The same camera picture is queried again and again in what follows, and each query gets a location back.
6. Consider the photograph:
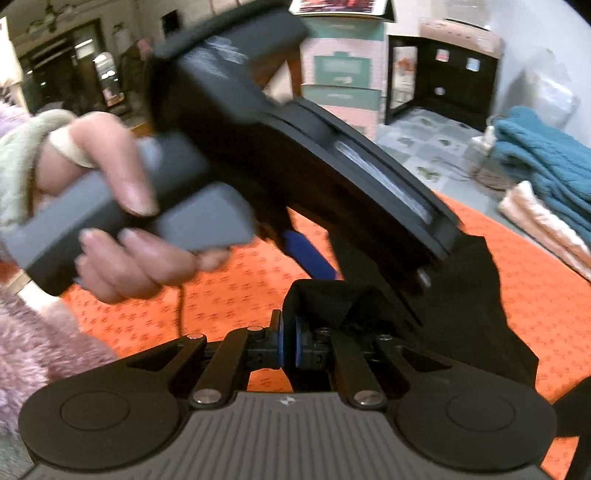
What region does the black garment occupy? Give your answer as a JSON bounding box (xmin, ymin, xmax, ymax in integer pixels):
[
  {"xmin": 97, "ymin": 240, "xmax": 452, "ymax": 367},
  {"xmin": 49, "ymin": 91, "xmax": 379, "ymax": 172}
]
[{"xmin": 281, "ymin": 232, "xmax": 541, "ymax": 393}]

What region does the person's left hand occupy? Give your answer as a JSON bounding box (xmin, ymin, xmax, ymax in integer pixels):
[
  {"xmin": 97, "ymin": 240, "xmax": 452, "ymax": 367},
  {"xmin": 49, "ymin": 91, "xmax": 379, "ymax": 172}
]
[{"xmin": 34, "ymin": 111, "xmax": 233, "ymax": 305}]

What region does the lower pink teal box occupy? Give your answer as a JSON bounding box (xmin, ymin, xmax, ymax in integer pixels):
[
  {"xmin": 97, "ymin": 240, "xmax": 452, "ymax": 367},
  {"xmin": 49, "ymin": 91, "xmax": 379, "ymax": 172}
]
[{"xmin": 301, "ymin": 85, "xmax": 382, "ymax": 141}]

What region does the pink teal box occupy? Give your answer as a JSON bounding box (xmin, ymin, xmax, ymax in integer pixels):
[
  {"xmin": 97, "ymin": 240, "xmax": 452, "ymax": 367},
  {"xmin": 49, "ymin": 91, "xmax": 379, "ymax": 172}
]
[
  {"xmin": 301, "ymin": 17, "xmax": 387, "ymax": 90},
  {"xmin": 301, "ymin": 85, "xmax": 382, "ymax": 141}
]

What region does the upper pink teal box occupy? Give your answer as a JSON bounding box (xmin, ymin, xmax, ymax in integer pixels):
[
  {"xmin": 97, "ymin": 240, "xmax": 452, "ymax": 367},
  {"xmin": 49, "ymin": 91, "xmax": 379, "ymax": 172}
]
[{"xmin": 301, "ymin": 17, "xmax": 387, "ymax": 90}]

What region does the pink fluffy sleeve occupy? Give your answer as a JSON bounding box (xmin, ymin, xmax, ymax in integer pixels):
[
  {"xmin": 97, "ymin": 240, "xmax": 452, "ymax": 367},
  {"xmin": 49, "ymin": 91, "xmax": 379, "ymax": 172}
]
[{"xmin": 1, "ymin": 290, "xmax": 117, "ymax": 434}]

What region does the orange patterned tablecloth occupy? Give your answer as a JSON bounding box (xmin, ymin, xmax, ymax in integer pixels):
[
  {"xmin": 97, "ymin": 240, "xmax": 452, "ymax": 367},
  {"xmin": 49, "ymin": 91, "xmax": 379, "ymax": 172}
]
[{"xmin": 59, "ymin": 191, "xmax": 591, "ymax": 480}]

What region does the black cabinet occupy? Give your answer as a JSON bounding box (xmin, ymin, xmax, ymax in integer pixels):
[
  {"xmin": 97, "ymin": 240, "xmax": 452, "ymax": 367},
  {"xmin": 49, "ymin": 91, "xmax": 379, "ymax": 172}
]
[{"xmin": 385, "ymin": 35, "xmax": 500, "ymax": 131}]

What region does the pink folded towel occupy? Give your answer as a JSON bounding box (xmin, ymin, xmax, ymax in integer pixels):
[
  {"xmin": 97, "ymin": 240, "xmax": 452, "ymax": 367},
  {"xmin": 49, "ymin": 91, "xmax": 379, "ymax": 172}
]
[{"xmin": 498, "ymin": 181, "xmax": 591, "ymax": 281}]

